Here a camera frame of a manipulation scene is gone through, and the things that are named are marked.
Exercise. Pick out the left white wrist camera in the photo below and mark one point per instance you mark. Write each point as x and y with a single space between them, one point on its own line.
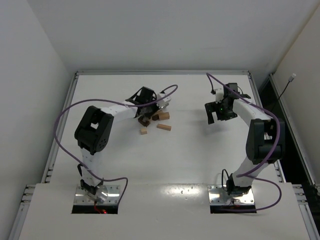
162 100

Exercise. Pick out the dark arch wood block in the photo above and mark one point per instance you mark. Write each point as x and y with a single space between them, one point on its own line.
144 122

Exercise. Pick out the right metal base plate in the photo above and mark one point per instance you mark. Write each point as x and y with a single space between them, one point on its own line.
219 197

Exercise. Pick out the small light wood cube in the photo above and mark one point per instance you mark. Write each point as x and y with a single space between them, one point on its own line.
143 131

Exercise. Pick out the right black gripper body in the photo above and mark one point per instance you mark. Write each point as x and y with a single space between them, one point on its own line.
215 109

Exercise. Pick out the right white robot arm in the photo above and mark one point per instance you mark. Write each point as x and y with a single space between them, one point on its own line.
265 142

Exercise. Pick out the long light wood block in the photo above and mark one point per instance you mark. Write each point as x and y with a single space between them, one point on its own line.
164 127

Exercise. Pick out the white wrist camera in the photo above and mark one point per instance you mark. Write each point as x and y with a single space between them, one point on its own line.
162 100
219 95

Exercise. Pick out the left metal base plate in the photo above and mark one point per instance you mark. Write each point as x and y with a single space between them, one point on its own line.
106 195

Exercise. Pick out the metal base plate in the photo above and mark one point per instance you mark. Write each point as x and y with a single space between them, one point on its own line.
106 195
219 197

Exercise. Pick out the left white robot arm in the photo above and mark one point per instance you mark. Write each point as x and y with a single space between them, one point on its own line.
93 132

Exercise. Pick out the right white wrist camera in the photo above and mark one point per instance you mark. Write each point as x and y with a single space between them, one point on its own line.
219 95

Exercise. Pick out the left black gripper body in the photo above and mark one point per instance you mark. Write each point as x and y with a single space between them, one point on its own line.
149 110

